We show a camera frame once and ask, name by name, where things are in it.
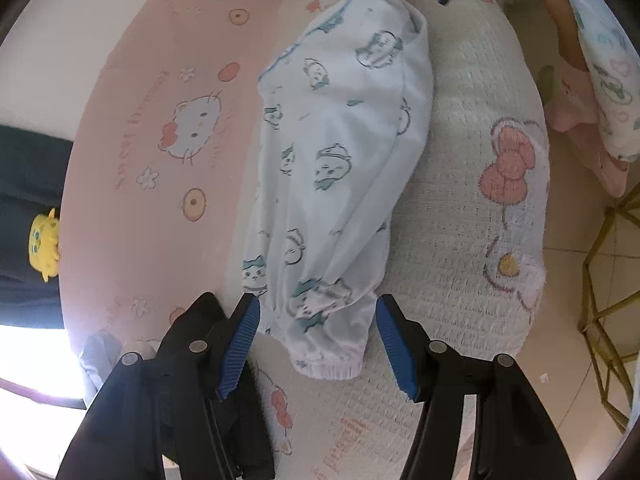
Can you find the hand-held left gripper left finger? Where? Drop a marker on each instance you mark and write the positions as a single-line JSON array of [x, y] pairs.
[[240, 345]]

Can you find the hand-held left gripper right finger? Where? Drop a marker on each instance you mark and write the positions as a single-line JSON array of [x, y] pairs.
[[395, 345]]

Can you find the white printed pajama pants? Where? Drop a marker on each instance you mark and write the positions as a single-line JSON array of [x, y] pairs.
[[340, 135]]

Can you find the pink white printed blanket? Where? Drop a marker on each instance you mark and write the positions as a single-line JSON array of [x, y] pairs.
[[475, 85]]

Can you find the person's printed pajamas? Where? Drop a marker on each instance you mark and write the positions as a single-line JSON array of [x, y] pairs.
[[605, 60]]

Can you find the grey cloth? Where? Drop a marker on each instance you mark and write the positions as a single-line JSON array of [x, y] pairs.
[[100, 365]]

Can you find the yellow plush toy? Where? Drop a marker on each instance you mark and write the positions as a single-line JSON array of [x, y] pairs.
[[44, 245]]

